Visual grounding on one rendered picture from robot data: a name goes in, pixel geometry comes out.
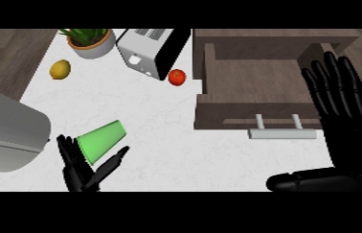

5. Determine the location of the yellow lemon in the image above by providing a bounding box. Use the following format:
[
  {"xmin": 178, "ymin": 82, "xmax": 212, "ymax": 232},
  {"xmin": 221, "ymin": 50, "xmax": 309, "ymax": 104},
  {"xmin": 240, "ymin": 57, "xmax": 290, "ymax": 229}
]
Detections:
[{"xmin": 49, "ymin": 58, "xmax": 73, "ymax": 81}]

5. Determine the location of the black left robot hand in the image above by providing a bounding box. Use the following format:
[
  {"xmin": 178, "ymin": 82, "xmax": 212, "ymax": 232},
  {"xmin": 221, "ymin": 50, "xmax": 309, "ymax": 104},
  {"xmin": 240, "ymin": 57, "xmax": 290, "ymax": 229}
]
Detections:
[{"xmin": 55, "ymin": 133, "xmax": 132, "ymax": 193}]

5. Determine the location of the silver toaster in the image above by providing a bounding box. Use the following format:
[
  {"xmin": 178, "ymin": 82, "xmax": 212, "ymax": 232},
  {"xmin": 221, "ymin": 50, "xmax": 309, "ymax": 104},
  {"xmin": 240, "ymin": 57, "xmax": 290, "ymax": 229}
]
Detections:
[{"xmin": 116, "ymin": 28, "xmax": 193, "ymax": 82}]

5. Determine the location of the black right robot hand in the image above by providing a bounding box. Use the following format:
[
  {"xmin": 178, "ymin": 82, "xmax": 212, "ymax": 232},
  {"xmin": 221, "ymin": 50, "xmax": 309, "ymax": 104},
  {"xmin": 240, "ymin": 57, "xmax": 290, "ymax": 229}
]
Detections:
[{"xmin": 265, "ymin": 51, "xmax": 362, "ymax": 193}]

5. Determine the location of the green cup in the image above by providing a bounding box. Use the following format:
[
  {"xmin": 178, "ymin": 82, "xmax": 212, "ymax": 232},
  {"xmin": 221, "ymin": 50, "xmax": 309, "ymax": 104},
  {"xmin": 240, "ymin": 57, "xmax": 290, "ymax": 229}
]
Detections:
[{"xmin": 76, "ymin": 119, "xmax": 129, "ymax": 166}]

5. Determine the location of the silver drawer handle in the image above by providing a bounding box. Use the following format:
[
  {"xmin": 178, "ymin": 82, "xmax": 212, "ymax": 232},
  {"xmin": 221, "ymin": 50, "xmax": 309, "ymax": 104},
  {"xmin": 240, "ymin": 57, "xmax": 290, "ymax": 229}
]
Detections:
[{"xmin": 247, "ymin": 113, "xmax": 318, "ymax": 140}]

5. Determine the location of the red tomato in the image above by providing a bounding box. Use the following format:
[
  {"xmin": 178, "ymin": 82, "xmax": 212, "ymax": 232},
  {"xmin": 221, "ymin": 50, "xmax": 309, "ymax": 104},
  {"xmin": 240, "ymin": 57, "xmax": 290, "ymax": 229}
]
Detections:
[{"xmin": 168, "ymin": 68, "xmax": 188, "ymax": 87}]

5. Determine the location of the wooden drawer front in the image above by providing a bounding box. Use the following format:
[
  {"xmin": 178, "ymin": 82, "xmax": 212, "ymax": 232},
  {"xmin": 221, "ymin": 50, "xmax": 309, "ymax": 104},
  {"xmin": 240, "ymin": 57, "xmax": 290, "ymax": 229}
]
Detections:
[{"xmin": 193, "ymin": 93, "xmax": 332, "ymax": 130}]

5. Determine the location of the wooden cabinet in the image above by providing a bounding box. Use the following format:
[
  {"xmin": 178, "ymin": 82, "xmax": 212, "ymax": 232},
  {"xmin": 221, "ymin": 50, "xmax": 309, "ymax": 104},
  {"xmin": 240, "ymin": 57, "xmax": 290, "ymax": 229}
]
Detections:
[{"xmin": 191, "ymin": 28, "xmax": 362, "ymax": 82}]

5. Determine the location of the open wooden drawer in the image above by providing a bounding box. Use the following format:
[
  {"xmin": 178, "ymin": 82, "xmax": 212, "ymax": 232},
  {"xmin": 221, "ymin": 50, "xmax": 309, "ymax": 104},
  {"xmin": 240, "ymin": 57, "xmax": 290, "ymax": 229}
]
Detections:
[{"xmin": 202, "ymin": 42, "xmax": 351, "ymax": 97}]

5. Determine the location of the potted green plant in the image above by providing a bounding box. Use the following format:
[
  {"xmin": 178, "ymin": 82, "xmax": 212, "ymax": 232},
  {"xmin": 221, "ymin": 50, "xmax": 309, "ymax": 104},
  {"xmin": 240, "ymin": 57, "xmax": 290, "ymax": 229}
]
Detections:
[{"xmin": 57, "ymin": 28, "xmax": 117, "ymax": 60}]

